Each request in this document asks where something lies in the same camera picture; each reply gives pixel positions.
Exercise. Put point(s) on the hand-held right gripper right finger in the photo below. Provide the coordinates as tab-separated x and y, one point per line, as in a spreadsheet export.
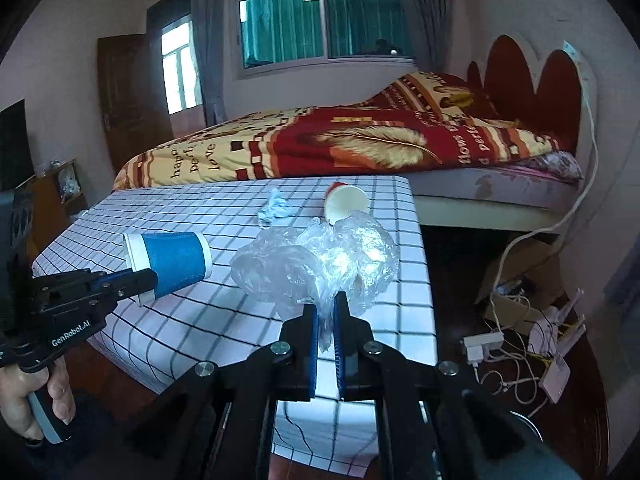
360	360

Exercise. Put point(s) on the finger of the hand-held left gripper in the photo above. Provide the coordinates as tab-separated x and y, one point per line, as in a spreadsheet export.
140	282
65	281

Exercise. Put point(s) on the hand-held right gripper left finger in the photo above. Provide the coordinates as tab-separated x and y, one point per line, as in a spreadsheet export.
295	360

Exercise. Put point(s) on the blue paper cup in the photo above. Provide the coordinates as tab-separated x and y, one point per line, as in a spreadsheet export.
175	260

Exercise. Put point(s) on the clear plastic bag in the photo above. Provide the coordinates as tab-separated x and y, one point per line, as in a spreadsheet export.
300	265

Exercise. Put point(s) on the person's left hand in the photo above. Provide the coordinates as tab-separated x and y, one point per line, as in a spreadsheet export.
15	395

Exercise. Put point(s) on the wooden cabinet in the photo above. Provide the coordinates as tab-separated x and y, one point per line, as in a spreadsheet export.
50	210

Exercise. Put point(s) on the checkered tablecloth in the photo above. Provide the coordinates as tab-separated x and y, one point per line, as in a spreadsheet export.
225	205

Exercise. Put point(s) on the white power adapter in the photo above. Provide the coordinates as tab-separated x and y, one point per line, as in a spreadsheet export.
482	347

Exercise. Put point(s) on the black television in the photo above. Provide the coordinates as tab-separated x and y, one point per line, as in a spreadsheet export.
15	145

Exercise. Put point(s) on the white crumpled tissue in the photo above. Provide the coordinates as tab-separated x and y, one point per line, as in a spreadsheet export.
274	207

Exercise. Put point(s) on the red paper cup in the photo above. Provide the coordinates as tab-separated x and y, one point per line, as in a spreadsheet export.
346	205

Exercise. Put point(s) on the brown wooden door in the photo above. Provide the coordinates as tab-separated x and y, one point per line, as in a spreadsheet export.
127	100

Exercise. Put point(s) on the cardboard box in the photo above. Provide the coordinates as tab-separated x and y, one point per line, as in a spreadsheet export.
525	270

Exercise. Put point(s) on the white router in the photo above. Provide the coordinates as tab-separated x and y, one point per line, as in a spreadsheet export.
556	377

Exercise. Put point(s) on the red yellow printed blanket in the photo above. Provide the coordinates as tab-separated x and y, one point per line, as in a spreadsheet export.
300	145

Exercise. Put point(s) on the mattress with purple sheet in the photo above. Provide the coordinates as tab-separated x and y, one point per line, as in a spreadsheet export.
490	182

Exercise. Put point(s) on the grey curtain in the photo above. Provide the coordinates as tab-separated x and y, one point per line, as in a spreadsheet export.
210	50
425	10

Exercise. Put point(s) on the red yellow printed pillow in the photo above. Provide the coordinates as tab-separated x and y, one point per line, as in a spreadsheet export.
430	92

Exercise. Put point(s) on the floral pillow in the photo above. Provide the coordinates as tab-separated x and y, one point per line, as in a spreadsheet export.
557	165

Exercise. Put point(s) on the large window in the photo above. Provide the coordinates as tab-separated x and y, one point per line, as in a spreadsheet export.
285	25

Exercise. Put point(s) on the red scalloped headboard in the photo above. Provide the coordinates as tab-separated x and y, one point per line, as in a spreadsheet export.
515	85

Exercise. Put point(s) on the white bed frame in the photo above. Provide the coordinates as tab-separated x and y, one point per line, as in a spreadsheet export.
480	217

